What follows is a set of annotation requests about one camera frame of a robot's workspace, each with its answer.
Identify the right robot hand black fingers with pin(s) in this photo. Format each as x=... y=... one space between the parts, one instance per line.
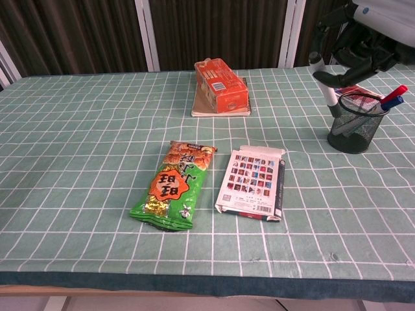
x=360 y=52

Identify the white marker with black cap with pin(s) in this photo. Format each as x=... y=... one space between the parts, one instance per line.
x=329 y=94

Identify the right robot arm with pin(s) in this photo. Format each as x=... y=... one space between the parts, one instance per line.
x=389 y=16

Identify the marker with red cap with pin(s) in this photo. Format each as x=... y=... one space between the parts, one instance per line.
x=395 y=92

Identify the marker with blue cap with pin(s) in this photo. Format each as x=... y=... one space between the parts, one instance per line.
x=394 y=103

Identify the black mesh pen holder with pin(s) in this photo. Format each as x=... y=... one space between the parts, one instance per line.
x=355 y=139

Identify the red and white postcard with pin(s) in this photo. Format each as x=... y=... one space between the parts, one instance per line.
x=353 y=89

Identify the orange carton box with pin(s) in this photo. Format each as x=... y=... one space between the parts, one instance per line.
x=223 y=87

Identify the white photo card box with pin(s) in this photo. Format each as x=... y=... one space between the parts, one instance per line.
x=249 y=181

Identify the brown spiral notebook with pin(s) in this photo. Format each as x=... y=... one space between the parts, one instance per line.
x=199 y=108

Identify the green snack bag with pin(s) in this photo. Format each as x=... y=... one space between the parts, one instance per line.
x=172 y=188

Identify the green grid tablecloth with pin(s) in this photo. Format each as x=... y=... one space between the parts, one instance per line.
x=97 y=162

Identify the white frame post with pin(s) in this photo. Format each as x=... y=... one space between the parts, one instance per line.
x=290 y=32
x=147 y=35
x=8 y=68

